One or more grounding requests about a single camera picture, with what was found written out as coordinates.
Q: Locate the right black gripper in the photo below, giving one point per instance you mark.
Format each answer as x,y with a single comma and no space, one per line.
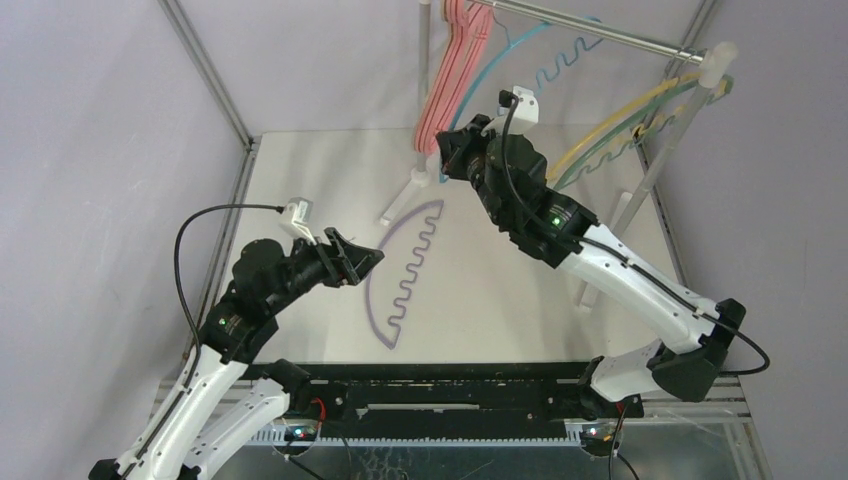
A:
460,149

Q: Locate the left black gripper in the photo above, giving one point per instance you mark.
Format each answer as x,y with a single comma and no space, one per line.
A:
357,260

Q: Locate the blue wavy wire hanger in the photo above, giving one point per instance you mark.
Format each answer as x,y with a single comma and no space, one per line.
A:
562,60

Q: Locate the yellow wavy wire hanger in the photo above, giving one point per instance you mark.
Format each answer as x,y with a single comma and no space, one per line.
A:
569,156

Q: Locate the green wavy wire hanger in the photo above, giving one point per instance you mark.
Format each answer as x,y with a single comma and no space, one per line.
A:
625,135

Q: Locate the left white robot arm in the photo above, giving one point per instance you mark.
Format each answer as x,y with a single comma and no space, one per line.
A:
177,443

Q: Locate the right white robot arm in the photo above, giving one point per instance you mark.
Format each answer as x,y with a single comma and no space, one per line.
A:
694,332

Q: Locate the left circuit board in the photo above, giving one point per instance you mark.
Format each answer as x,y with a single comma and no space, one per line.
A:
300,434

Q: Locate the circuit board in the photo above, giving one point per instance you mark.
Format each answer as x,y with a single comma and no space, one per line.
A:
598,442
300,434

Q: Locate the silver clothes rack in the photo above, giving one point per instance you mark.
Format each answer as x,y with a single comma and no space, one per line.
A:
469,27

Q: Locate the right circuit board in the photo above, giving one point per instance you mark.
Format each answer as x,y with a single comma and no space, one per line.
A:
598,442

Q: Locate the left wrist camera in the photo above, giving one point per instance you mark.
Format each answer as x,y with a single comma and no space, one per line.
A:
294,219

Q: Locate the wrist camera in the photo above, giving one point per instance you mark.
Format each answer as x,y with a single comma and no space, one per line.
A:
518,112
294,219

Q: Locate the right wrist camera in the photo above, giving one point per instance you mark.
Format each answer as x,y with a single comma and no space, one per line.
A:
518,112

